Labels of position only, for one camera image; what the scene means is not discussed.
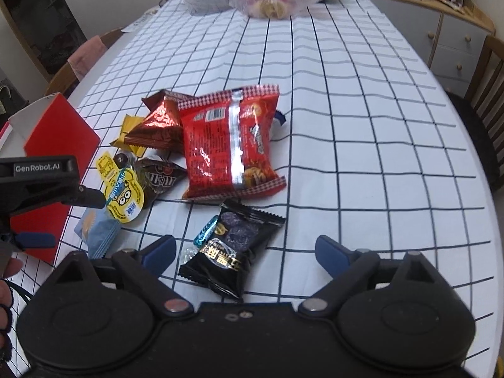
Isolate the large red snack packet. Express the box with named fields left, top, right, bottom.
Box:
left=177, top=84, right=287, bottom=200

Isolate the person's left hand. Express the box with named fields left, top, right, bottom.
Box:
left=0, top=258, right=23, bottom=333

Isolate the teal candy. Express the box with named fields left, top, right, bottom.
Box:
left=179, top=216, right=222, bottom=264

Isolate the white paper packet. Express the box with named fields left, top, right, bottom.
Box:
left=121, top=6, right=160, bottom=34

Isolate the dark wooden shelf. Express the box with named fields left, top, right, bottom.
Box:
left=0, top=0, right=87, bottom=83

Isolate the yellow cartoon lid jelly cup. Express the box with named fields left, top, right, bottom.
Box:
left=103, top=166, right=147, bottom=224

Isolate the yellow candy packet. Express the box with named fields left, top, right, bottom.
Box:
left=109, top=114, right=149, bottom=157

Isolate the white checked tablecloth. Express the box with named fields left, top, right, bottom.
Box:
left=8, top=0, right=495, bottom=363

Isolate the brown chocolate candy packet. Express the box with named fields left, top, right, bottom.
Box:
left=134, top=157, right=188, bottom=209

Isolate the light blue biscuit packet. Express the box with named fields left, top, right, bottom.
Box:
left=74, top=207, right=121, bottom=260

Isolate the pink cloth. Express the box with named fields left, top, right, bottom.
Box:
left=67, top=35, right=107, bottom=81

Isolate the black snack packet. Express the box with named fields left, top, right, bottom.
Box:
left=178, top=199, right=287, bottom=300

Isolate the red-brown foil snack packet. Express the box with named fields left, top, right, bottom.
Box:
left=123, top=90, right=195, bottom=154

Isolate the red cardboard box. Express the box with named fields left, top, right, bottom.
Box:
left=0, top=92, right=101, bottom=264

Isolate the grey cabinet with wooden top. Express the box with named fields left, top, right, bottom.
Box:
left=339, top=0, right=497, bottom=91

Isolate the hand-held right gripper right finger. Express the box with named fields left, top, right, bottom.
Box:
left=297, top=235, right=457, bottom=319

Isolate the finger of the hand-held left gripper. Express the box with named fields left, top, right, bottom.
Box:
left=0, top=232, right=56, bottom=251
left=76, top=185, right=110, bottom=209

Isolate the dark wooden slatted chair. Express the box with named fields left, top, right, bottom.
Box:
left=445, top=35, right=504, bottom=190

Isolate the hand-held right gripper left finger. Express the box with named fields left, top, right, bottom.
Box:
left=51, top=235, right=194, bottom=318

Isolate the blue and white snack packet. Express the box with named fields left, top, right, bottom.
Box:
left=272, top=109, right=287, bottom=140

